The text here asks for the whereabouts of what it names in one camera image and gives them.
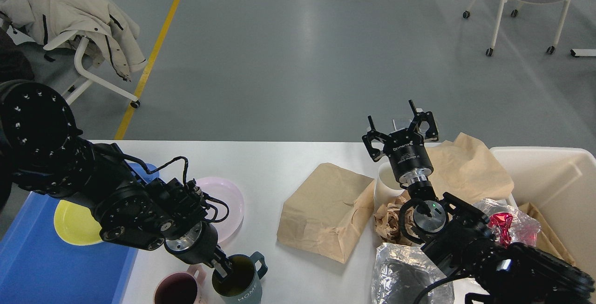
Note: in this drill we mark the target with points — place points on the white plastic bin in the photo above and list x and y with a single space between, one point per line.
559 182

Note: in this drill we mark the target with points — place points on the brown paper in bin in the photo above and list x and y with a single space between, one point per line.
547 239

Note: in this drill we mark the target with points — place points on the beige jacket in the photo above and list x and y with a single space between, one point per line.
70 6

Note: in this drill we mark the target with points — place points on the yellow plate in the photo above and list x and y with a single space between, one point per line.
75 225

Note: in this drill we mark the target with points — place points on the clear plastic wrap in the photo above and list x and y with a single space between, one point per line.
524 228

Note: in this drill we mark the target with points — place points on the pink ribbed mug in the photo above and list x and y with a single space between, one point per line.
183 287

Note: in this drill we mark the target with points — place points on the brown paper bag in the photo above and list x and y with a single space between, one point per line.
327 214

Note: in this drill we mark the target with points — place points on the white chair left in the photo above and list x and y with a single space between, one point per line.
85 43

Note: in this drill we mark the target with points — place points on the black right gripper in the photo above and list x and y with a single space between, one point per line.
406 152

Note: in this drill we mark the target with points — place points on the red foil wrapper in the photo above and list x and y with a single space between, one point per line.
500 224

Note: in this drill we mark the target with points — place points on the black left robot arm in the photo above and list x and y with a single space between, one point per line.
42 151

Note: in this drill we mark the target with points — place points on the blue plastic tray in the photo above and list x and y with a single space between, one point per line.
38 267

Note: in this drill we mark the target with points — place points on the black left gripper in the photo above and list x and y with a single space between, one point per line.
200 245

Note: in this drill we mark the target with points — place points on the black bag on chair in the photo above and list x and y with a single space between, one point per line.
13 63

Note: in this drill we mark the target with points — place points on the white bar on floor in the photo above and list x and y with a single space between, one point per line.
578 52

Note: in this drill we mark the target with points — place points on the crumpled brown paper ball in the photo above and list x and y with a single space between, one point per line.
387 223

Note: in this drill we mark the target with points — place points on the crumpled brown paper sheet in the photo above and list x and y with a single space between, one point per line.
468 170

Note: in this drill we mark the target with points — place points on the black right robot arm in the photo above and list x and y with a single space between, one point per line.
456 237

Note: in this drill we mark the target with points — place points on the teal ribbed mug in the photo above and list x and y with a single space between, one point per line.
241 283

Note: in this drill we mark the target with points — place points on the silver foil bag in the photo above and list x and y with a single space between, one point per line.
400 273

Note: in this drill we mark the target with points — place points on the pink plate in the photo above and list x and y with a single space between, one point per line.
227 192

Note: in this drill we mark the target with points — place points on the white paper cup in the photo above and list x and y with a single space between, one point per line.
386 189

